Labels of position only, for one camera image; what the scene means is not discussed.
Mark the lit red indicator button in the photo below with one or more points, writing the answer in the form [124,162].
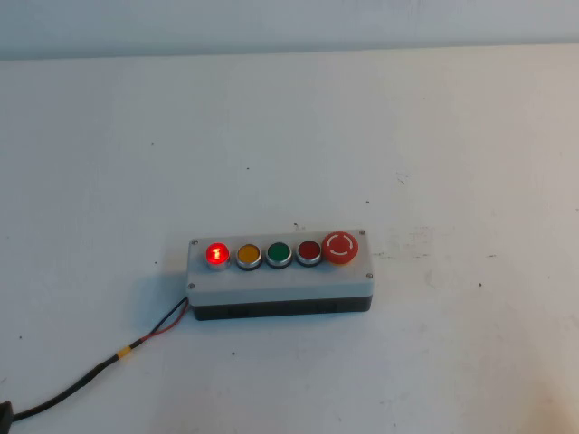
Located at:
[217,254]

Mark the yellow push button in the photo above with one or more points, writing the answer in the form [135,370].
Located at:
[249,254]

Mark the green push button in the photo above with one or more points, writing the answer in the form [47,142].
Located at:
[278,252]

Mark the grey button control box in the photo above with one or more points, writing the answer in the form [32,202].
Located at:
[280,284]

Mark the black plug block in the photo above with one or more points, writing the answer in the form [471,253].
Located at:
[4,418]

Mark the dark red push button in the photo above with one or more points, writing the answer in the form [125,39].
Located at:
[309,249]

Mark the red mushroom emergency stop button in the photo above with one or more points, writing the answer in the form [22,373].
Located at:
[340,246]

